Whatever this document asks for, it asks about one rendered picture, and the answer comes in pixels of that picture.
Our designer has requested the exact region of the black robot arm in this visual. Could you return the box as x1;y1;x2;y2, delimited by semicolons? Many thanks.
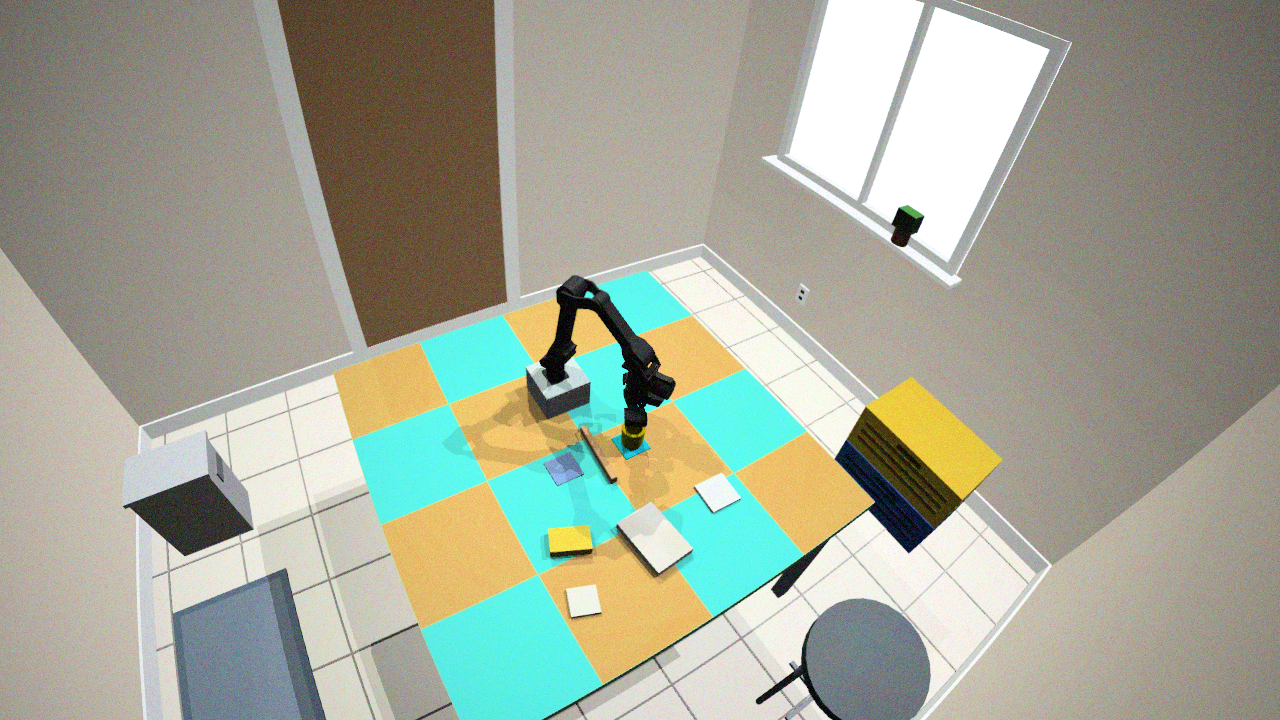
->
539;275;676;407

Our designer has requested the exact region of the yellow cup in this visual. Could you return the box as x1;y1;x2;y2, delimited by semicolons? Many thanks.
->
621;423;646;448

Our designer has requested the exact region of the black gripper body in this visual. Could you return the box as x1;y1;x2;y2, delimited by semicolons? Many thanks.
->
623;372;648;427

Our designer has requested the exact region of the olive yellow flat bar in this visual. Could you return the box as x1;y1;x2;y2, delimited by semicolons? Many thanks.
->
548;525;593;557

